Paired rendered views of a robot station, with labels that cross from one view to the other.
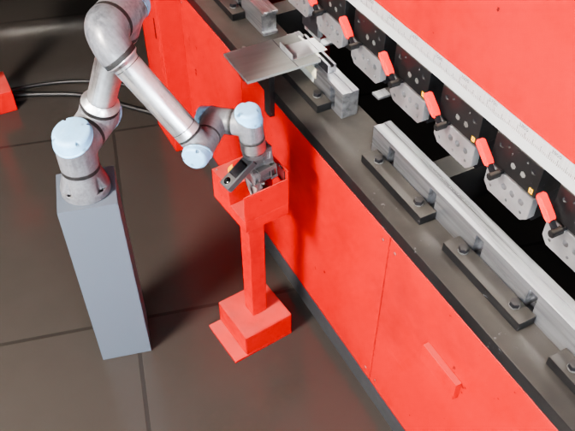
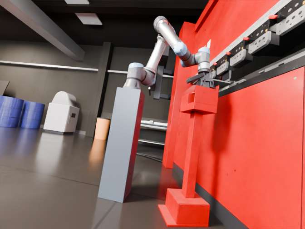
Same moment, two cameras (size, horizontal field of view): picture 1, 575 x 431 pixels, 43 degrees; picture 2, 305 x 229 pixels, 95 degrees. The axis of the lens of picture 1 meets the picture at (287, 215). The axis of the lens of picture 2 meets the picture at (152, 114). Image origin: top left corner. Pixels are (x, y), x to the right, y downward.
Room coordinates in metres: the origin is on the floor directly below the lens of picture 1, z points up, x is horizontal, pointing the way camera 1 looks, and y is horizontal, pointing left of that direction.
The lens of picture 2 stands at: (0.70, 0.04, 0.50)
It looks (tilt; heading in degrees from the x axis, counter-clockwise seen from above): 6 degrees up; 22
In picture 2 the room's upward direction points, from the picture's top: 8 degrees clockwise
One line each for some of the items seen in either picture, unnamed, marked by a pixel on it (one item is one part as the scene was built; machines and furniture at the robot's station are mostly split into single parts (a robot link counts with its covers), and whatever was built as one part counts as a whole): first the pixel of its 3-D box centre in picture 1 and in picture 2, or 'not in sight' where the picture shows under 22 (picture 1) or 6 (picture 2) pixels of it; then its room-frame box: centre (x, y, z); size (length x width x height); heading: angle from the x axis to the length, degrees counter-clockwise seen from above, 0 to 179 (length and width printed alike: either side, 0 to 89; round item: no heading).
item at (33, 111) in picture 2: not in sight; (21, 113); (3.32, 5.60, 0.44); 1.18 x 0.74 x 0.87; 14
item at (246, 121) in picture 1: (248, 123); (203, 57); (1.63, 0.11, 1.03); 0.09 x 0.08 x 0.11; 74
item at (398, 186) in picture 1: (397, 185); not in sight; (1.53, -0.31, 0.89); 0.30 x 0.05 x 0.03; 28
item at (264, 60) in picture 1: (271, 57); (210, 83); (2.02, 0.05, 1.00); 0.26 x 0.18 x 0.01; 118
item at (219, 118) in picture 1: (214, 123); (188, 59); (1.64, 0.21, 1.02); 0.11 x 0.11 x 0.08; 74
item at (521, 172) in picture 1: (524, 172); not in sight; (1.23, -0.54, 1.21); 0.15 x 0.09 x 0.17; 28
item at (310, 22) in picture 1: (312, 22); (226, 77); (2.09, -0.08, 1.08); 0.10 x 0.02 x 0.10; 28
